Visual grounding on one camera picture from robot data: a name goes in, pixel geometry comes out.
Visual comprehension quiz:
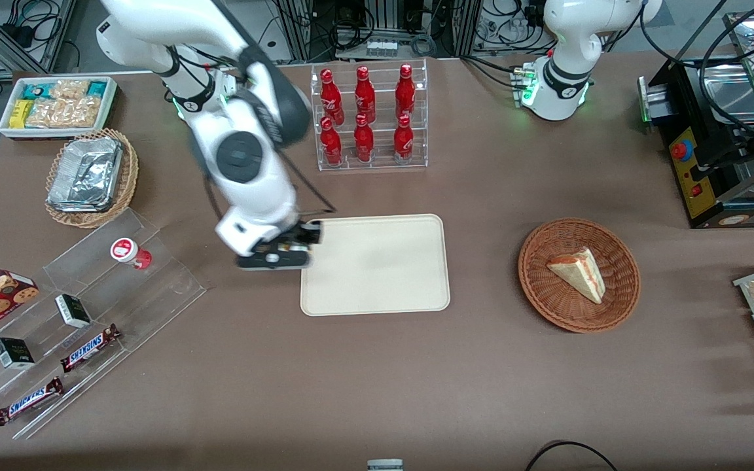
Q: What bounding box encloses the black cable loop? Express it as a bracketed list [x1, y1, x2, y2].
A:
[524, 441, 620, 471]

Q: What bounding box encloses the brown Snickers bar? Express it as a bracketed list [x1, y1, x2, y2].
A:
[60, 324, 122, 374]
[0, 377, 64, 427]

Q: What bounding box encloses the red cola bottle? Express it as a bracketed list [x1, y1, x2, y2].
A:
[395, 63, 416, 120]
[320, 69, 345, 125]
[353, 113, 375, 163]
[354, 65, 376, 124]
[393, 114, 414, 162]
[320, 116, 343, 166]

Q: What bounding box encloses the clear acrylic tiered stand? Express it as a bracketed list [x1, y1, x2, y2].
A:
[0, 208, 207, 440]

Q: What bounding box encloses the clear acrylic bottle rack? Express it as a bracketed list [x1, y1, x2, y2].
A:
[310, 58, 429, 172]

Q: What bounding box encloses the clear bag of crackers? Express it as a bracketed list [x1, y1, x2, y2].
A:
[26, 96, 101, 129]
[50, 79, 90, 100]

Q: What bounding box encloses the beige plastic tray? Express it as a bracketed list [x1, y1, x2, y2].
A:
[300, 214, 451, 317]

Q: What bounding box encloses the red gum bottle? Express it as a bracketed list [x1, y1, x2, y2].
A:
[110, 237, 153, 270]

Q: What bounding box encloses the black machine with red button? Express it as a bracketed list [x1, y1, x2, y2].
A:
[637, 13, 754, 230]

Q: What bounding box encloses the brown round wicker basket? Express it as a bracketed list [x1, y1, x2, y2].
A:
[518, 218, 641, 334]

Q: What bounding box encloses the white snack bin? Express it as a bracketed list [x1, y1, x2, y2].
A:
[0, 76, 118, 140]

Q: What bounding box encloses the wrapped triangle sandwich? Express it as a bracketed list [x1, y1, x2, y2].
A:
[546, 247, 607, 305]

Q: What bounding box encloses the silver foil tray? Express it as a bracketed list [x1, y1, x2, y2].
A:
[46, 137, 124, 213]

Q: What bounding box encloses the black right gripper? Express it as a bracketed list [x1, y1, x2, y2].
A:
[260, 221, 323, 253]

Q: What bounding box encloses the light tan wicker basket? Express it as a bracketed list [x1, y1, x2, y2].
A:
[45, 128, 139, 229]

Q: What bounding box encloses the small black box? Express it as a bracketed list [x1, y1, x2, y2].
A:
[0, 338, 36, 370]
[55, 294, 92, 329]

